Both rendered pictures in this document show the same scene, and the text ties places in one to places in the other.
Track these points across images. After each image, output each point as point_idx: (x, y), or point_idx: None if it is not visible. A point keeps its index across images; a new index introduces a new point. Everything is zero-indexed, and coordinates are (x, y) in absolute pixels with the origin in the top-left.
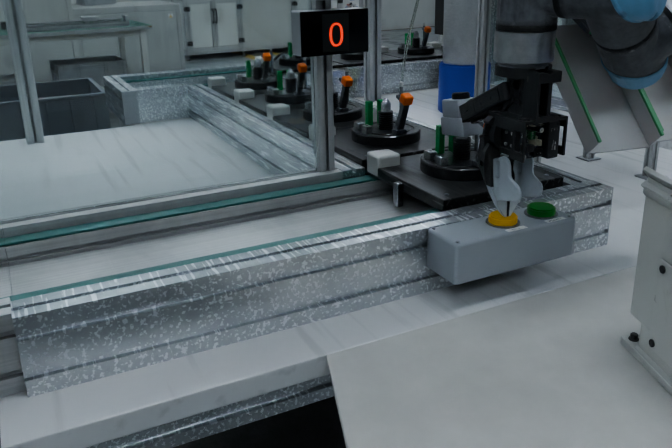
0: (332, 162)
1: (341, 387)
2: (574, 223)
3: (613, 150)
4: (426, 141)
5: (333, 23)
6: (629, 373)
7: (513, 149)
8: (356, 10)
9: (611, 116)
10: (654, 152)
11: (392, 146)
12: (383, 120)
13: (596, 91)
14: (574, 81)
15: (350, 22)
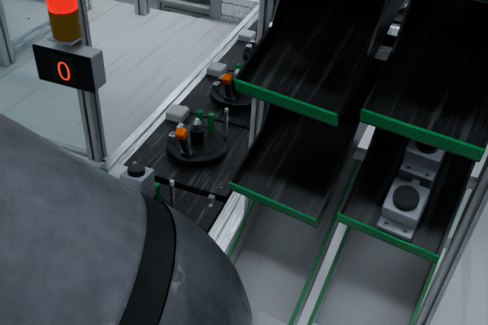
0: (96, 157)
1: None
2: None
3: (250, 305)
4: (207, 173)
5: (59, 62)
6: None
7: None
8: (78, 57)
9: (282, 271)
10: (420, 323)
11: (174, 162)
12: (190, 135)
13: (292, 236)
14: (245, 217)
15: (75, 65)
